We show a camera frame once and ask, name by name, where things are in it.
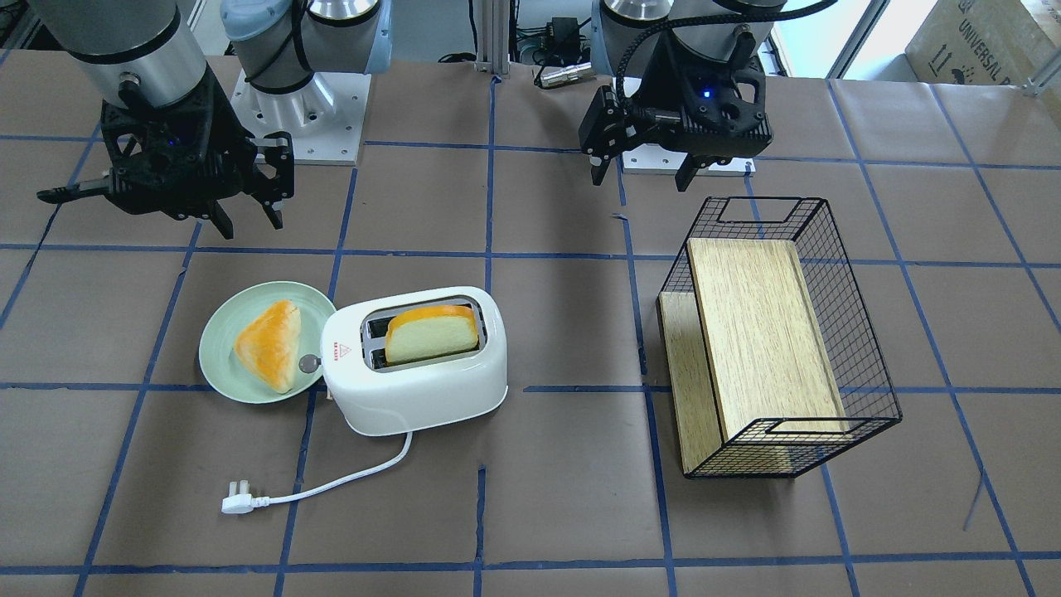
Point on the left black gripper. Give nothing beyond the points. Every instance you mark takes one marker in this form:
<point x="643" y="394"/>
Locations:
<point x="666" y="86"/>

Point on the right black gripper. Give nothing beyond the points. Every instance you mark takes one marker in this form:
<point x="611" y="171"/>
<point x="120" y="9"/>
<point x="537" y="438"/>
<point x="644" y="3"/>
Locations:
<point x="217" y="135"/>

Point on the white two-slot toaster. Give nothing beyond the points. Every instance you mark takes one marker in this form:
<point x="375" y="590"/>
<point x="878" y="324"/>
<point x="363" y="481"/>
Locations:
<point x="379" y="400"/>

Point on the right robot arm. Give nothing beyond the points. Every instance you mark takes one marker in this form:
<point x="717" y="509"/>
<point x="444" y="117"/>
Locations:
<point x="275" y="46"/>

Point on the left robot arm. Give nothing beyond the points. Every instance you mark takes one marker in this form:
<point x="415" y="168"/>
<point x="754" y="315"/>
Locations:
<point x="623" y="32"/>

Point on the bread slice in toaster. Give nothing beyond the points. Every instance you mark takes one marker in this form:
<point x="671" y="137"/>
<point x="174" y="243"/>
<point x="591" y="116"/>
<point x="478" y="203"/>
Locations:
<point x="429" y="332"/>

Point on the triangular bread on plate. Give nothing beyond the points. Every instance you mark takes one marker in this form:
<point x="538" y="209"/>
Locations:
<point x="269" y="346"/>

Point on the black power adapter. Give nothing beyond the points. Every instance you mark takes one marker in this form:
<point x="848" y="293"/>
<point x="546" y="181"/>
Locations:
<point x="562" y="35"/>

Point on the light green plate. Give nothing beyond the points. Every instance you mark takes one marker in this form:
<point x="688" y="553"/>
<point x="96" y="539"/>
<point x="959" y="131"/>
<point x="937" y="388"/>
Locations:
<point x="217" y="356"/>

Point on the cardboard box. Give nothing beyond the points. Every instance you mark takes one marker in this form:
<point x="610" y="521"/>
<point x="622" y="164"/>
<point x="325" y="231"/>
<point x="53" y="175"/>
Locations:
<point x="984" y="42"/>

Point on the aluminium frame post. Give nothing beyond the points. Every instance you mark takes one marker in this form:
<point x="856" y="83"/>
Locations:
<point x="492" y="21"/>

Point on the black wire basket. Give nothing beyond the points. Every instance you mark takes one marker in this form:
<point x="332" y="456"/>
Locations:
<point x="852" y="346"/>

